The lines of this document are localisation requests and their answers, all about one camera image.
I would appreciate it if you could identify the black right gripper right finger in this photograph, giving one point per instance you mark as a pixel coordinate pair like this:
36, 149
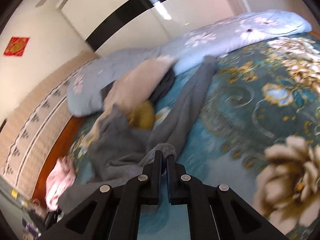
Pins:
215, 212

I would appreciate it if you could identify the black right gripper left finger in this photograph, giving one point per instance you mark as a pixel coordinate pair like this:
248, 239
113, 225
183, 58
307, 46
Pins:
112, 212

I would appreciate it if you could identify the grey knit sweater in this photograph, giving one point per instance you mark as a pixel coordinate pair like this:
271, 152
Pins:
121, 152

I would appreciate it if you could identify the pink fluffy garment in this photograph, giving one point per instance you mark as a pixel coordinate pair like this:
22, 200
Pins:
60, 178

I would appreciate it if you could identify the teal floral bed blanket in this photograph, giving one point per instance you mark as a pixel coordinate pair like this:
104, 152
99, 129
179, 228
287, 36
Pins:
257, 132

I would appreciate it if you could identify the olive yellow folded garment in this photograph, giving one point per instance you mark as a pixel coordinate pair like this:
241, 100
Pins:
142, 116

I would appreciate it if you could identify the beige patterned headboard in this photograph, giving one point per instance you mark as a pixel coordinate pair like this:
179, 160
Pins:
35, 125

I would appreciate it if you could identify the beige folded garment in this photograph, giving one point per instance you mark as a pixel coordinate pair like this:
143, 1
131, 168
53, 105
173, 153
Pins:
134, 88

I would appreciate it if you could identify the light blue floral quilt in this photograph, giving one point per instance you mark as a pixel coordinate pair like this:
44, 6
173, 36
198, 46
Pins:
84, 93

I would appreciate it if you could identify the white black striped wardrobe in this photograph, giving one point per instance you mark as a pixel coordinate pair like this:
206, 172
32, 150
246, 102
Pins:
111, 25

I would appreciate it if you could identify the wooden bed frame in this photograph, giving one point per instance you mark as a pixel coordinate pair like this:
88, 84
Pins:
59, 150

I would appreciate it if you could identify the red paper wall decoration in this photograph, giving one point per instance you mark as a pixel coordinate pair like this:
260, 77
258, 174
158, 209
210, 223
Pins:
16, 46

